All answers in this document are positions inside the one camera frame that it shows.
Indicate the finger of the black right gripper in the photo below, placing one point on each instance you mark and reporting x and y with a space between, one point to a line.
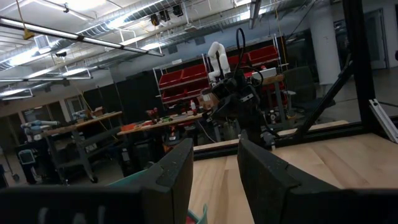
217 111
230 109

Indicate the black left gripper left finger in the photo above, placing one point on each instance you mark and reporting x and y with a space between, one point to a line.
168 193

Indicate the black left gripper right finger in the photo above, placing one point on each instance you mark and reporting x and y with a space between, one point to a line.
273 199

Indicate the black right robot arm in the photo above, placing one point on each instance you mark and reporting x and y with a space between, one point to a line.
253 121

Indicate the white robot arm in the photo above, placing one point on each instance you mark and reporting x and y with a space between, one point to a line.
217 51

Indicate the blue grey robot arm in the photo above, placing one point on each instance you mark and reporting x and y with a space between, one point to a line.
37 124

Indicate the brown cardboard box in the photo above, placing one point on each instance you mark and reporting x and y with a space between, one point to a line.
205 100

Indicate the white red bottle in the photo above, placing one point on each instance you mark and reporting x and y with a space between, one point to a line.
193 107

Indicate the red storage bin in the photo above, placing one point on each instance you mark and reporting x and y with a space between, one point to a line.
197 88
174 95
231 59
171 78
262 54
194 72

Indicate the white box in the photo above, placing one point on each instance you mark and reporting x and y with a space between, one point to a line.
264 72

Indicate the teal plastic basket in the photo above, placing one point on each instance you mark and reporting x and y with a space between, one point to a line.
136 180

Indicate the cluttered wooden workbench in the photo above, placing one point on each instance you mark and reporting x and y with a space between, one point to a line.
174 120

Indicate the black office chair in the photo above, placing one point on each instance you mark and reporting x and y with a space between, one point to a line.
298 84

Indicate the red power tool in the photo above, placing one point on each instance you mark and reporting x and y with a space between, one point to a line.
152 114

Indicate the white round column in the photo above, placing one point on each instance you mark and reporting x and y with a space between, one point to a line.
325 46

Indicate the black ceiling spotlight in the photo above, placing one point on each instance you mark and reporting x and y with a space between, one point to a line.
155 19

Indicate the overhead light bar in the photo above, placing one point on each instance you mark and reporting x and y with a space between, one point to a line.
93 41

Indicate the white screen device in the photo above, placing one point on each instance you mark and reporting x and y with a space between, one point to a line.
26 157

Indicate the grey door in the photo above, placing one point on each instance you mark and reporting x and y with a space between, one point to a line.
381 40

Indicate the black ceiling projector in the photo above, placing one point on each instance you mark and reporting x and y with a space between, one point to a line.
61 54

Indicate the ceiling air vent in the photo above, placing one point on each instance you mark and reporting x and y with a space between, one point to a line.
42 44

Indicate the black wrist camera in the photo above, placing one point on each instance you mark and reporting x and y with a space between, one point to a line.
224 88

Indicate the black aluminium table frame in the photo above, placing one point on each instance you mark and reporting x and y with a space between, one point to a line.
357 62

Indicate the silver aluminium bracket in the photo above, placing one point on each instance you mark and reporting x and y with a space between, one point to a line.
384 119

